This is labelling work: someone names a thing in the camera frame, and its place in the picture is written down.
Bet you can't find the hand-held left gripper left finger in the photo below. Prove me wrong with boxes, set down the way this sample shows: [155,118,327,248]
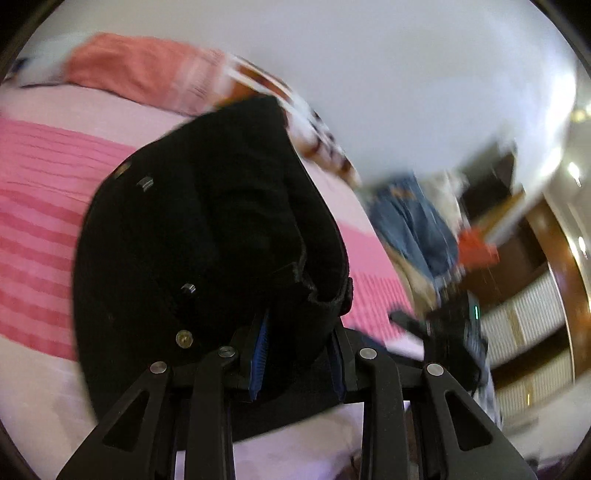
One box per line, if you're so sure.
[55,318,271,480]

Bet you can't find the tan cloth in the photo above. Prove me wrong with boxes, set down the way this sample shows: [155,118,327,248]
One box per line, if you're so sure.
[401,261,441,303]

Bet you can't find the blue jeans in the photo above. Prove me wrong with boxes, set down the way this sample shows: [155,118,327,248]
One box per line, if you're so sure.
[368,174,463,288]

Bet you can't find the black pants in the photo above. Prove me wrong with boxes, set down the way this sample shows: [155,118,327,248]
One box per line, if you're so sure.
[73,95,354,445]

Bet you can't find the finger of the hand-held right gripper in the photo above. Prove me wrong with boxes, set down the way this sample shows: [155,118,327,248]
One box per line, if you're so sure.
[389,310,433,343]

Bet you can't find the pink checked bed sheet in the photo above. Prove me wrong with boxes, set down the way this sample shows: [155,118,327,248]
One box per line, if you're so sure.
[0,83,426,480]

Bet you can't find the white slatted wooden cabinet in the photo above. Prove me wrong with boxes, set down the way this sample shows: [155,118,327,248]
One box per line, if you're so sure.
[480,271,579,418]

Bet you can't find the orange brown plaid quilt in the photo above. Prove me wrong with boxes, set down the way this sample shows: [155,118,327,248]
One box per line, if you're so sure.
[18,32,363,189]

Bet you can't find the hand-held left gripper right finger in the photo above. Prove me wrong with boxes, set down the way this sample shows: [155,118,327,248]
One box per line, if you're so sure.
[328,329,536,480]

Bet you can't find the red cloth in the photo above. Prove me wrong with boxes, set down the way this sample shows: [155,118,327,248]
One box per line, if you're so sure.
[457,228,500,267]

